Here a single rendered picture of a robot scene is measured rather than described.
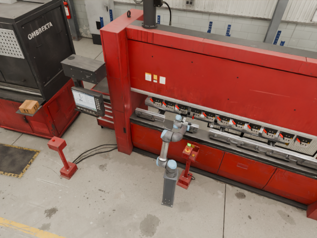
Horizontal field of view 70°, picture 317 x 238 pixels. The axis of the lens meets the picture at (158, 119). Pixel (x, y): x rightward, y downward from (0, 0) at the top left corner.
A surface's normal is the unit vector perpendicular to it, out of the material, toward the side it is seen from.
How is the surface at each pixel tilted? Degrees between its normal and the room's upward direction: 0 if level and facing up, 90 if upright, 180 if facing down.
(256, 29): 90
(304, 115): 90
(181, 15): 90
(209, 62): 90
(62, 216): 0
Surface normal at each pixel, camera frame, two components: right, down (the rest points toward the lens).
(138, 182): 0.03, -0.73
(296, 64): -0.37, 0.63
